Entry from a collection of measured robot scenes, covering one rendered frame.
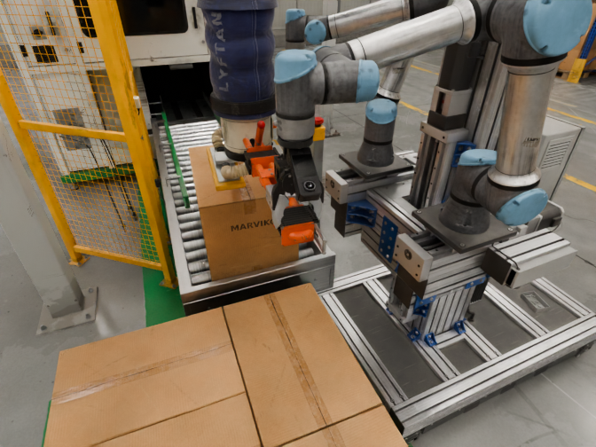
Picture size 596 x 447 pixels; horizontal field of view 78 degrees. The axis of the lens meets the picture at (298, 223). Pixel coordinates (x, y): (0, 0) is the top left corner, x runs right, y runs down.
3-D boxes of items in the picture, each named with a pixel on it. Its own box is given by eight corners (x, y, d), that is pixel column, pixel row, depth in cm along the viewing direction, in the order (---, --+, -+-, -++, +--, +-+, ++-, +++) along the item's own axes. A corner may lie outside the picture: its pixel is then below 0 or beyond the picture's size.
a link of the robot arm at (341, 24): (455, 15, 116) (307, 54, 130) (450, 12, 125) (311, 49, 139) (454, -28, 111) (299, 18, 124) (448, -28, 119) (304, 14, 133)
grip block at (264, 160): (244, 165, 115) (243, 147, 112) (275, 161, 118) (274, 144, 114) (249, 177, 109) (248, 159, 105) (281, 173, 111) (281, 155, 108)
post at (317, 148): (306, 265, 255) (309, 124, 198) (315, 262, 257) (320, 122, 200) (309, 270, 250) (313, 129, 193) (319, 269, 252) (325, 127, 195)
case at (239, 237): (199, 213, 209) (187, 147, 186) (268, 202, 219) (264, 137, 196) (212, 284, 162) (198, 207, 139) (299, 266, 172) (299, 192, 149)
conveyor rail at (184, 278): (154, 138, 339) (150, 118, 329) (160, 137, 341) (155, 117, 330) (187, 323, 162) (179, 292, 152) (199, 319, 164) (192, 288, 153)
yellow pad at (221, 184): (206, 151, 148) (204, 139, 145) (231, 148, 151) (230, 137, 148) (215, 192, 122) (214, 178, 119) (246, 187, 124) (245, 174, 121)
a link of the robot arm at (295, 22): (305, 10, 135) (283, 10, 137) (304, 43, 142) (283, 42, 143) (309, 8, 142) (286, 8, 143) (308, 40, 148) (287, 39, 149)
